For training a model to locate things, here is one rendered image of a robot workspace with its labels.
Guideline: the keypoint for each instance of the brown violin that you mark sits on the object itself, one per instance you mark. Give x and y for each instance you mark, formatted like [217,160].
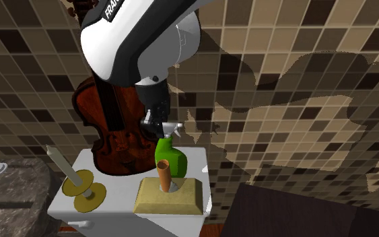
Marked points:
[117,144]

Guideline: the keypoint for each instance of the green spray bottle white trigger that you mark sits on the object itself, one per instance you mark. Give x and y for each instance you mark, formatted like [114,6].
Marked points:
[173,164]

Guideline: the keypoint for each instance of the white candle in gold holder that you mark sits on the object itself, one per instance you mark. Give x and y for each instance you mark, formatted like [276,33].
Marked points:
[87,197]

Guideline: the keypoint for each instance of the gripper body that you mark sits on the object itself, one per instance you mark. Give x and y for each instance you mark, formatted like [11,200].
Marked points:
[153,97]

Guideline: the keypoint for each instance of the tan base with orange tube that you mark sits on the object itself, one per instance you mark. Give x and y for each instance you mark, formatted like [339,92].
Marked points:
[176,200]

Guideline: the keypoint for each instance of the grey marble vanity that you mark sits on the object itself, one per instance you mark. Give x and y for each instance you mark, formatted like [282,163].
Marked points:
[12,193]

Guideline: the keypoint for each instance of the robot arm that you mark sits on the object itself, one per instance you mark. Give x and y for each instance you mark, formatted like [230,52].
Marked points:
[104,49]

